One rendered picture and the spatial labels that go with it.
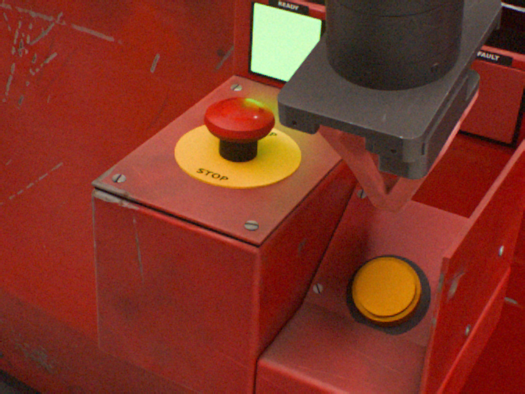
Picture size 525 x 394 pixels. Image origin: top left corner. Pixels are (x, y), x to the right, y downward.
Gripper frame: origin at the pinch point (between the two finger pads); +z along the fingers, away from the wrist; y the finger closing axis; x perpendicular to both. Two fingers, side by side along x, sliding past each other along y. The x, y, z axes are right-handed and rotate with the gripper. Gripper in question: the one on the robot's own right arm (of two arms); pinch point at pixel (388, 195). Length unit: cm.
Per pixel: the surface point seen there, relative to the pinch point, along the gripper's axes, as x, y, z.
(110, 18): 36.7, 24.2, 15.5
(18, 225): 52, 19, 44
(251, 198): 7.2, -1.6, 1.7
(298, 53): 10.5, 10.6, 1.7
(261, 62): 13.0, 10.2, 2.9
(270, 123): 8.1, 2.6, 0.1
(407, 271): -0.5, 1.6, 7.3
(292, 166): 6.7, 2.2, 2.5
